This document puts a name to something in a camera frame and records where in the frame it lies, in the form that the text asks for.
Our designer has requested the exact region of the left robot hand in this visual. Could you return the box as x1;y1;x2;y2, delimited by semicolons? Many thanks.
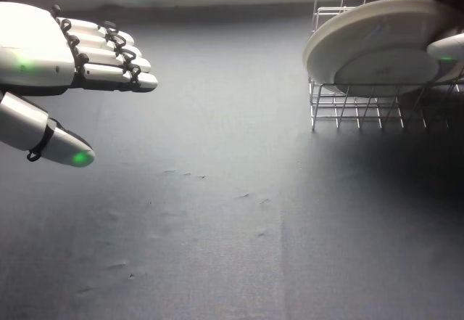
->
0;1;160;168

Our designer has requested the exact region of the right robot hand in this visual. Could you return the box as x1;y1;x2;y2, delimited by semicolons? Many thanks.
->
408;0;464;81

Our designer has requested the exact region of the white plate with grey print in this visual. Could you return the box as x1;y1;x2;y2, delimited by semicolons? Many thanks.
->
302;0;464;97

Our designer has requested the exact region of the grey table cloth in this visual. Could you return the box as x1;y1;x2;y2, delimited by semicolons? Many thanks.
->
0;2;464;320

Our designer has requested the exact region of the metal wire dish rack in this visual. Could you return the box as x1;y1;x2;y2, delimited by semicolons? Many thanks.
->
308;0;464;132

